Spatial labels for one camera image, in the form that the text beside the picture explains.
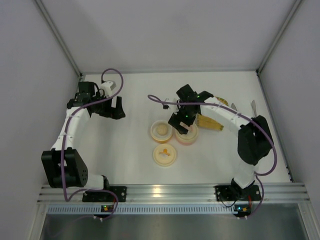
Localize cream lid pink knob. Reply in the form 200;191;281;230
175;123;199;139

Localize white round bun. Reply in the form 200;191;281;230
156;124;168;136

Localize metal tongs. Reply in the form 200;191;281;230
231;100;258;117

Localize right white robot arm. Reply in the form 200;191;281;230
168;84;275;197

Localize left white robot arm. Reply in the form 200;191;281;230
41;80;126;190

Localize pink lunch bowl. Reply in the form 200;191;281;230
175;135;198;146

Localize yellow lunch bowl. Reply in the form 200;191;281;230
150;120;173;144

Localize yellow woven tray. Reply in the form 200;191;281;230
196;94;230;132

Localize cream lid orange knob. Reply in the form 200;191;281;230
152;143;177;167

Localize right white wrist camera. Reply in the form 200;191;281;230
162;98;179;114

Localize left aluminium frame post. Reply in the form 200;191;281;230
32;0;83;80

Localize aluminium frame post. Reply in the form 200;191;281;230
255;0;305;77
32;0;83;80

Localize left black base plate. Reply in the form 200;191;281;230
82;185;127;203

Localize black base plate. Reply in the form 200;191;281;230
82;185;127;203
214;184;262;202

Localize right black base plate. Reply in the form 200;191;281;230
214;184;262;202

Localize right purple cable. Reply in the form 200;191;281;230
147;93;278;221

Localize aluminium mounting rail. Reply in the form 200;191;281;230
37;182;311;204

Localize slotted grey cable duct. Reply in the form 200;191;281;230
47;204;236;215

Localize right aluminium frame post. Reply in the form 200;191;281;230
255;0;305;77

